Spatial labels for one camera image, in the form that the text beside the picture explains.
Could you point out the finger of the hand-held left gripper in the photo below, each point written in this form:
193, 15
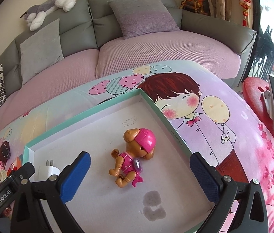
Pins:
24, 171

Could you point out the red hanging decoration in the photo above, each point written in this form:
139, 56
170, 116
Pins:
244, 0

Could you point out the white charger plug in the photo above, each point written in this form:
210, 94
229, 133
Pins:
48, 171

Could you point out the grey white plush dog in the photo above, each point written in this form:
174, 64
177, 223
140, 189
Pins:
47, 4

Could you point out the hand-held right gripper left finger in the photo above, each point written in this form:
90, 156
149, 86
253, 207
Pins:
75, 177

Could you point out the pink toy dog figure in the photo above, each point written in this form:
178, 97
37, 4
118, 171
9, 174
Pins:
137, 148

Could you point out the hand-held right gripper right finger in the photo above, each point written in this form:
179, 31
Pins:
203, 177

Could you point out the purple pillow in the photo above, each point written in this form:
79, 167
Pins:
144, 17

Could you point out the grey sofa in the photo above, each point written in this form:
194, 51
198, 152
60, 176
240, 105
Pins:
78, 17

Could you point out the grey pillow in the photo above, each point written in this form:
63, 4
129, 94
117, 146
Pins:
41, 51

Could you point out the red plastic stool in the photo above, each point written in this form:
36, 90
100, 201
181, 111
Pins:
254, 97

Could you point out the printed cartoon blanket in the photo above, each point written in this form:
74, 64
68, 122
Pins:
212, 131

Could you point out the white phone stand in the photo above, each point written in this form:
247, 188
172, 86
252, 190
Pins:
268, 102

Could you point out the white box with teal rim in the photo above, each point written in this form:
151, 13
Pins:
91, 131

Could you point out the pink sofa seat cover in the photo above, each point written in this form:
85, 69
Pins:
163, 51
54, 77

